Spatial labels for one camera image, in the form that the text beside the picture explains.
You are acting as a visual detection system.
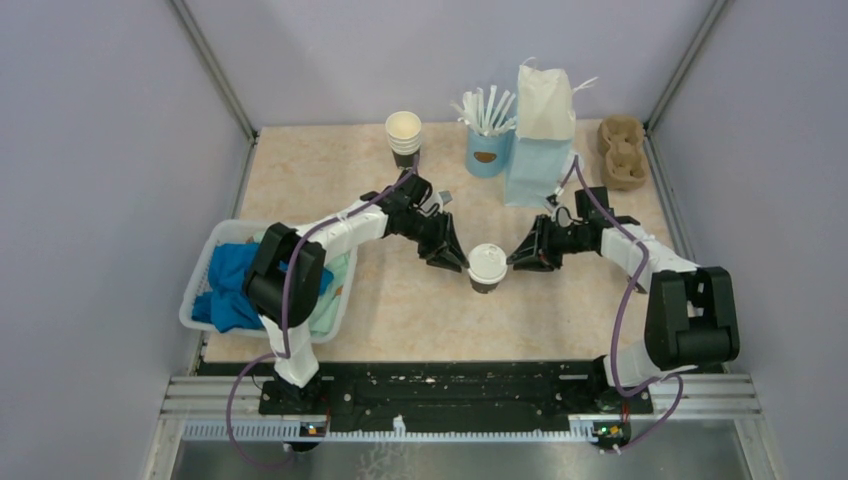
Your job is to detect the stack of spare lids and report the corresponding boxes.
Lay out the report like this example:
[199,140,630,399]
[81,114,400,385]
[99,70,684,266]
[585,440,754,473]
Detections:
[562,153,584,185]

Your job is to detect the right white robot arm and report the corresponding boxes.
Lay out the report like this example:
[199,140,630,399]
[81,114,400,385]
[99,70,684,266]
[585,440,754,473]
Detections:
[507,187,741,412]

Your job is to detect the light blue paper bag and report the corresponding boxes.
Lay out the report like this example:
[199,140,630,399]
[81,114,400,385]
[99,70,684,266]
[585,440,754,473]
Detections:
[504,57,598,207]

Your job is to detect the blue cloth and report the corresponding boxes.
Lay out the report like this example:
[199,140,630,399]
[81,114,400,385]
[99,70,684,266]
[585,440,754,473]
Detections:
[191,243,349,336]

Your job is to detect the bundle of wrapped straws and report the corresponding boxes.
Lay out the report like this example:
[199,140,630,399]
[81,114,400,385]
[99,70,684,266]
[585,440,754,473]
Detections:
[450,85,517,138]

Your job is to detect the light green cloth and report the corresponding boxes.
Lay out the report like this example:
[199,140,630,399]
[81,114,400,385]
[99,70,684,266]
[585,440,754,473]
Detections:
[243,223,349,336]

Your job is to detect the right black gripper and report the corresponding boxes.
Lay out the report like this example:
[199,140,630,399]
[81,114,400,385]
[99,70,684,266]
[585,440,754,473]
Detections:
[507,216,591,274]

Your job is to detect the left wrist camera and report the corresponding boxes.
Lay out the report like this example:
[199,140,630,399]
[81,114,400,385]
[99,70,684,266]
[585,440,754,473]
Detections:
[434,190,453,209]

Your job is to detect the white plastic basket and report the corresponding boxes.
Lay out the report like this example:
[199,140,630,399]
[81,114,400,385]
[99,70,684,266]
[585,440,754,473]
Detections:
[179,220,357,343]

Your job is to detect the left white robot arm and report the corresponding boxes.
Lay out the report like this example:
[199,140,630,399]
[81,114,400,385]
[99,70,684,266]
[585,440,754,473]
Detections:
[243,169,469,414]

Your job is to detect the blue straw holder cup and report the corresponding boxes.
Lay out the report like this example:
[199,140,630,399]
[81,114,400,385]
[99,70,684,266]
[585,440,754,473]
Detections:
[465,129,513,178]

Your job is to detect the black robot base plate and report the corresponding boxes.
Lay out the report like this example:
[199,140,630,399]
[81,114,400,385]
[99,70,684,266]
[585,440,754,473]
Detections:
[259,360,653,434]

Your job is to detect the brown pulp cup carrier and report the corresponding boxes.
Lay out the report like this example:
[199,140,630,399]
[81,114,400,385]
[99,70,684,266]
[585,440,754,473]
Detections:
[597,115,649,191]

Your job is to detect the stack of paper cups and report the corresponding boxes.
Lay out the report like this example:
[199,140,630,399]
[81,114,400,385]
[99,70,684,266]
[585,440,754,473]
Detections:
[384,111,422,169]

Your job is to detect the white cable duct strip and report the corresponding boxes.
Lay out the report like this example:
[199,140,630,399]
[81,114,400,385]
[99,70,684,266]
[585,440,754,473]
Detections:
[182,416,597,443]

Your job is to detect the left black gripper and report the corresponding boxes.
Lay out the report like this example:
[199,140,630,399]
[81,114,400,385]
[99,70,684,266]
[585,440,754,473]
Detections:
[401,209,469,274]

